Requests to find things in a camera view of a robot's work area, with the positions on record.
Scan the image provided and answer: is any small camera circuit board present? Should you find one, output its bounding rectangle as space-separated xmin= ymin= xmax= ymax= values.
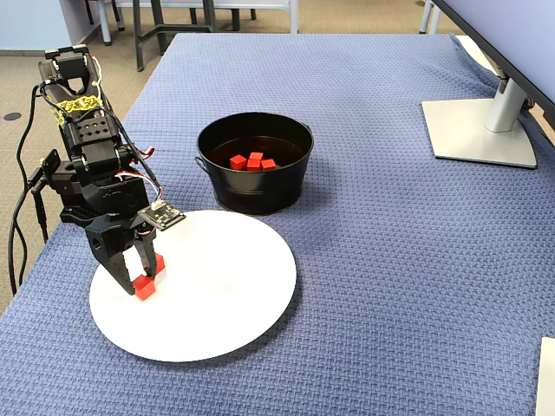
xmin=137 ymin=203 xmax=187 ymax=231

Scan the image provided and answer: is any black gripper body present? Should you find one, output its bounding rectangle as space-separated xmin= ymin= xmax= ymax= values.
xmin=81 ymin=175 xmax=156 ymax=262

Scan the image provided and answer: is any black metal bucket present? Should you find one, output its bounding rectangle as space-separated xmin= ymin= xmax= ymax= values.
xmin=194 ymin=111 xmax=315 ymax=217

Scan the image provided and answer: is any light blue cabinet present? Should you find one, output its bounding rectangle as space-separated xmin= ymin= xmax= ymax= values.
xmin=0 ymin=0 xmax=103 ymax=56

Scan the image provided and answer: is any white metal leg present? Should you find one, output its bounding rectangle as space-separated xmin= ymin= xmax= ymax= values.
xmin=417 ymin=0 xmax=442 ymax=36

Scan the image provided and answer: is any white flat object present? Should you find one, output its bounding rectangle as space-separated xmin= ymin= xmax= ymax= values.
xmin=535 ymin=336 xmax=555 ymax=416

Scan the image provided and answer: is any dark grey table frame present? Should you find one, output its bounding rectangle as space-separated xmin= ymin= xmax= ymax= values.
xmin=132 ymin=0 xmax=218 ymax=74

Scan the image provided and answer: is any silver monitor stand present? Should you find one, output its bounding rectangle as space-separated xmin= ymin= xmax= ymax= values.
xmin=421 ymin=71 xmax=539 ymax=169

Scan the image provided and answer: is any computer monitor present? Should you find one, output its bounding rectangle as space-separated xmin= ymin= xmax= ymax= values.
xmin=433 ymin=0 xmax=555 ymax=107

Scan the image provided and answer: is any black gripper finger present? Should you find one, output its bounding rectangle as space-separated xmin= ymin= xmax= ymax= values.
xmin=132 ymin=229 xmax=159 ymax=279
xmin=91 ymin=250 xmax=137 ymax=297

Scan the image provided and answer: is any white round plate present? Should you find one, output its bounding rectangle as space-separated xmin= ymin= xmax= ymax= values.
xmin=88 ymin=210 xmax=299 ymax=363

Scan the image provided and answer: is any blue woven tablecloth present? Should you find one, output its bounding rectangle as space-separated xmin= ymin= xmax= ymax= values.
xmin=0 ymin=32 xmax=555 ymax=416

